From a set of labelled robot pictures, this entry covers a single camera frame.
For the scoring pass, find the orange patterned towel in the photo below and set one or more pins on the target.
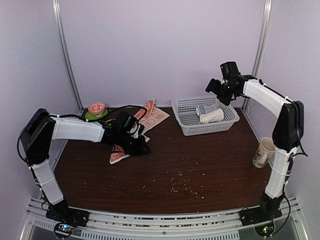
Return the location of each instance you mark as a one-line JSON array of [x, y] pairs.
[[152, 118]]

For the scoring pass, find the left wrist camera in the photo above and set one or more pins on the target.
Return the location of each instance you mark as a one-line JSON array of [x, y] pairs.
[[124, 122]]

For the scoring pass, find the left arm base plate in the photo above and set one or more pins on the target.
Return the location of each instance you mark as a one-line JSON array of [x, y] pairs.
[[71, 216]]

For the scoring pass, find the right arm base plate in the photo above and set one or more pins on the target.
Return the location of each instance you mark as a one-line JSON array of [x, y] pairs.
[[252, 216]]

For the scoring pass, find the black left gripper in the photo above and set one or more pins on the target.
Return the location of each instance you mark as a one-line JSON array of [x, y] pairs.
[[140, 149]]

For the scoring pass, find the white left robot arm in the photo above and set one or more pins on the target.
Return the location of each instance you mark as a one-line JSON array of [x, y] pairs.
[[36, 137]]

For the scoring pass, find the red patterned bowl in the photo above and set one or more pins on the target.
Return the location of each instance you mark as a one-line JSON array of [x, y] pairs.
[[97, 108]]

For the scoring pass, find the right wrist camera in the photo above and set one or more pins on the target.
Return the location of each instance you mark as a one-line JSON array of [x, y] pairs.
[[229, 69]]

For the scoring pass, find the rolled grey towel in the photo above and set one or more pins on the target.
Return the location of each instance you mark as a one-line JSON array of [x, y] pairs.
[[205, 109]]

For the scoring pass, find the white towel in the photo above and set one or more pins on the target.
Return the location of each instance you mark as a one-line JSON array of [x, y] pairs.
[[214, 116]]

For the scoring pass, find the left aluminium post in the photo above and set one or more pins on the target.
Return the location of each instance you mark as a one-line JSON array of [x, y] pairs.
[[65, 53]]

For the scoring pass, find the right aluminium post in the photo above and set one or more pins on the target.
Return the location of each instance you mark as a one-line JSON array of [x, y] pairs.
[[263, 37]]

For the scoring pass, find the green plate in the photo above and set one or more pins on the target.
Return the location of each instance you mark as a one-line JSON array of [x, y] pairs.
[[91, 117]]

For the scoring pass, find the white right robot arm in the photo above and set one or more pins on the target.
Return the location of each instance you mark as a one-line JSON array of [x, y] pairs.
[[286, 135]]

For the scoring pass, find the aluminium front rail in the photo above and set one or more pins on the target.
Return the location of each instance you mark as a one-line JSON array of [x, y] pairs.
[[217, 225]]

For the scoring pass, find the aluminium post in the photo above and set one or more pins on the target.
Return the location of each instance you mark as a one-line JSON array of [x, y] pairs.
[[263, 37], [65, 53]]

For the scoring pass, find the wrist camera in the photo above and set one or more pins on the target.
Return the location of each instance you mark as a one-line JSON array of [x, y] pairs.
[[229, 69], [124, 122]]

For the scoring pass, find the white plastic basket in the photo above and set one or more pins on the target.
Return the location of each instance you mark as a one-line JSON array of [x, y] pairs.
[[184, 111]]

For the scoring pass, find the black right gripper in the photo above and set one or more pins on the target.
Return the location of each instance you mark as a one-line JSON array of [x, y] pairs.
[[212, 86]]

